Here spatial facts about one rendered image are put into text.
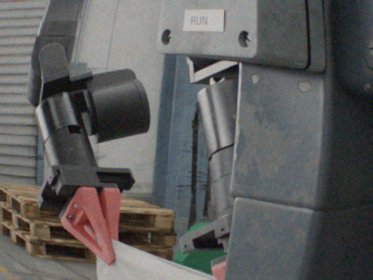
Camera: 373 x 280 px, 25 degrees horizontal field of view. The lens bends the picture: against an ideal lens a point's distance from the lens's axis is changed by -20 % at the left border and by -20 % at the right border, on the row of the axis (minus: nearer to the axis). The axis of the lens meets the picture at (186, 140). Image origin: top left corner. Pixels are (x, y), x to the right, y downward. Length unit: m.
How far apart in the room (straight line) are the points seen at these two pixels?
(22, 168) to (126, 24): 1.83
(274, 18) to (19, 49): 8.09
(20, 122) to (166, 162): 1.79
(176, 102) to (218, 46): 8.94
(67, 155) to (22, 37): 7.53
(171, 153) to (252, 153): 8.91
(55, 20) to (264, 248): 0.66
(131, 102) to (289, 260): 0.59
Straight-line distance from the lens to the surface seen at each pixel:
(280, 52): 0.39
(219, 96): 0.71
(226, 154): 0.70
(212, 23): 0.41
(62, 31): 1.05
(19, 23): 8.45
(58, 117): 0.98
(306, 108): 0.43
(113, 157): 9.15
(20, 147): 8.55
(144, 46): 9.24
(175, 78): 9.37
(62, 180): 0.91
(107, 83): 1.03
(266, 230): 0.45
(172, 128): 9.37
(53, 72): 1.00
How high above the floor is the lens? 1.23
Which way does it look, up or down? 3 degrees down
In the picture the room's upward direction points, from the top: 5 degrees clockwise
